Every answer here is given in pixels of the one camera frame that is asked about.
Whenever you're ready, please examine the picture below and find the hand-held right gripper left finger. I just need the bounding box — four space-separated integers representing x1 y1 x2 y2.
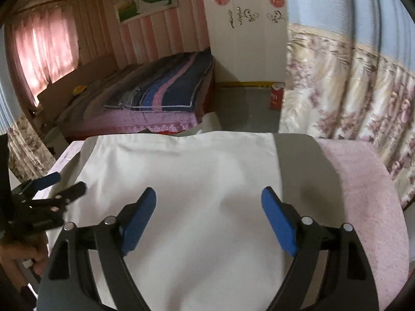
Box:
36 187 157 311

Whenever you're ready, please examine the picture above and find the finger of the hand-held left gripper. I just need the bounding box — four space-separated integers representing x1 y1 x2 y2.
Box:
13 172 62 198
39 182 88 209

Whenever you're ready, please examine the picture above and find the striped blue purple blanket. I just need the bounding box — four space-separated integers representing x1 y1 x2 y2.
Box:
102 51 215 111

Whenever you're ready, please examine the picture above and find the green and white jacket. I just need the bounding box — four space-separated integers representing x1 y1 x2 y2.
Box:
49 112 346 311

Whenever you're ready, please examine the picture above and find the red can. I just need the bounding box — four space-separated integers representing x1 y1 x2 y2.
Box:
270 82 285 111

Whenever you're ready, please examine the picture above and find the person's left hand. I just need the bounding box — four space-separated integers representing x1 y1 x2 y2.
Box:
0 231 50 277

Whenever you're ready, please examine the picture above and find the pink window curtain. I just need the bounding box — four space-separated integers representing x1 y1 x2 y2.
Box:
10 6 80 106

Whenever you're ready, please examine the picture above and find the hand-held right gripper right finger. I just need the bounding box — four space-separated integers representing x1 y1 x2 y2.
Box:
261 186 380 311

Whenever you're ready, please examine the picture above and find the framed wall picture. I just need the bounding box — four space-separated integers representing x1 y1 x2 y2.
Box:
113 0 179 25

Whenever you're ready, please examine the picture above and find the white wardrobe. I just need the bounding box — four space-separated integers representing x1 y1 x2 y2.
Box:
198 0 289 85

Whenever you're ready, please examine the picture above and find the blue floral curtain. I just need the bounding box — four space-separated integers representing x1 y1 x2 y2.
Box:
0 68 57 174
279 0 415 209

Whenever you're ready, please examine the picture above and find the bed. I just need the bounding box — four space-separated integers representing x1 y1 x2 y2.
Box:
36 50 215 137

